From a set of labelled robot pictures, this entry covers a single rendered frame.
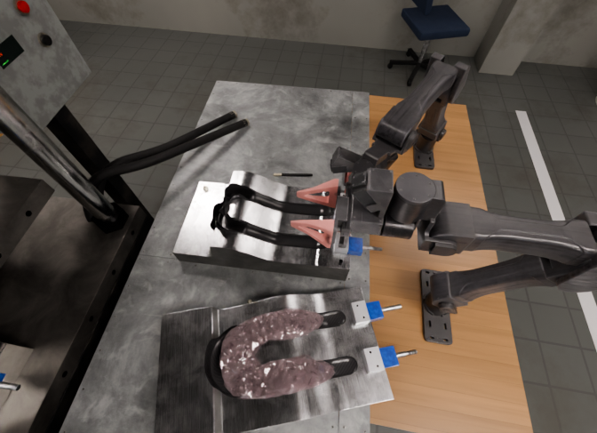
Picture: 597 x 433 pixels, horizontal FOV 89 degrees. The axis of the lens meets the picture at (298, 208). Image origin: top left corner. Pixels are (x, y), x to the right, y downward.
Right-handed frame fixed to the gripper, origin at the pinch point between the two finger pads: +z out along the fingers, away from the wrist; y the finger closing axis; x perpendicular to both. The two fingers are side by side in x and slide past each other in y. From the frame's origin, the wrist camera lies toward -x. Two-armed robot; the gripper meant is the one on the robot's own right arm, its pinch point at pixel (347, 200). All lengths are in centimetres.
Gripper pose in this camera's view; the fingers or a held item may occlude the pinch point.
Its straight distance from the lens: 87.0
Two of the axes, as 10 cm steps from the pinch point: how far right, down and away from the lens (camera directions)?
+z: -3.8, 5.9, 7.2
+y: -1.2, 7.3, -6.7
